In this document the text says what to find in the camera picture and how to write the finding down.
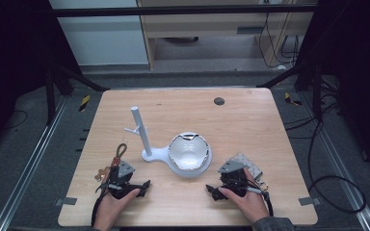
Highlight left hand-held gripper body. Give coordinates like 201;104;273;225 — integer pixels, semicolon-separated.
104;160;143;200

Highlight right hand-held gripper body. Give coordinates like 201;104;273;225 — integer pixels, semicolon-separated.
217;160;250;197

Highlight olive cord keychain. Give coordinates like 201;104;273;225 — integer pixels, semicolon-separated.
93;142;128;183

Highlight white tree stand with dish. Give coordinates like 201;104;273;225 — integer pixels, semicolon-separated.
123;106;213;179

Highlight person's left hand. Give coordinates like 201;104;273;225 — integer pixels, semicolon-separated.
92;188;142;231

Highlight person's right hand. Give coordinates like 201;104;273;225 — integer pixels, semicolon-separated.
218;167;271;224

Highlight yellow black tape strip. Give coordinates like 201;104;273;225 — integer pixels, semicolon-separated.
78;94;92;113
283;91;304;107

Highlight black metal stand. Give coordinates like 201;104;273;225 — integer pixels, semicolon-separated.
255;60;325;123
43;60;111;127

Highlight white cabinet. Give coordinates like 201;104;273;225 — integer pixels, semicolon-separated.
48;0;149;67

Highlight black curtain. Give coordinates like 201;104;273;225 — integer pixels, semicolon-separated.
0;0;80;158
297;0;370;177

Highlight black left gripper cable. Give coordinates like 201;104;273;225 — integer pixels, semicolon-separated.
91;182;110;227

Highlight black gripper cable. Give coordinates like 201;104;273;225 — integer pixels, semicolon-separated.
247;187;275;218
91;182;110;227

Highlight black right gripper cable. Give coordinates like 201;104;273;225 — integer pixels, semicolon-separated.
247;187;275;218

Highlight grey table bracket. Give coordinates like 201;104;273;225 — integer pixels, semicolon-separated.
298;196;322;207
54;196;78;207

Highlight thick black floor cable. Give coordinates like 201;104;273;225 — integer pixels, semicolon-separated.
283;105;367;215

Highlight aluminium floor rail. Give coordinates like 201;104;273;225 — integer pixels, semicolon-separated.
302;91;370;231
0;95;69;231

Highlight thin black floor cable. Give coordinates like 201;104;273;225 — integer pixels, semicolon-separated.
2;109;29;131

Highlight black cables under desk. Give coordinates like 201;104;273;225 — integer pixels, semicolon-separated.
257;12;301;70

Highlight black horizontal frame bar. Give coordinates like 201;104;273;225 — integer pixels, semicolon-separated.
49;4;319;18

